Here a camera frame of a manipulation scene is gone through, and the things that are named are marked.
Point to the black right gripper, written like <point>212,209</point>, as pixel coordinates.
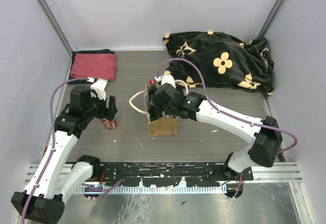
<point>157,103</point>

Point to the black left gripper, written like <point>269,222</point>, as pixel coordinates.
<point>108,113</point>

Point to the dark cola bottle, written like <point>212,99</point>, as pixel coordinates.
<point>152,88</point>

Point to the red soda can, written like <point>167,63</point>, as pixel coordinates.
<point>109,124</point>

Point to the green glass bottle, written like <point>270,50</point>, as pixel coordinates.
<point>152,113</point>

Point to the brown canvas bag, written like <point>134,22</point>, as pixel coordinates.
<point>160,127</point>

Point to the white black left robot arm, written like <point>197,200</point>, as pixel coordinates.
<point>43,199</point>

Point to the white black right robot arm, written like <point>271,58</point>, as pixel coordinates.
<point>262,135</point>

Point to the red folded cloth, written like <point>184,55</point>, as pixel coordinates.
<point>94,65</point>

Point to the black floral blanket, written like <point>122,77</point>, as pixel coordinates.
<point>219,60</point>

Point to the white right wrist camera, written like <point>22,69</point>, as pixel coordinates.
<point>166,79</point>

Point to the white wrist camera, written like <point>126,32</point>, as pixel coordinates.
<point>99,86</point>
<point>166,79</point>

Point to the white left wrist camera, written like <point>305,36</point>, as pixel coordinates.
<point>99,86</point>

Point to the white slotted cable duct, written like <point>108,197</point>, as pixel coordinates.
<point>181,189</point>

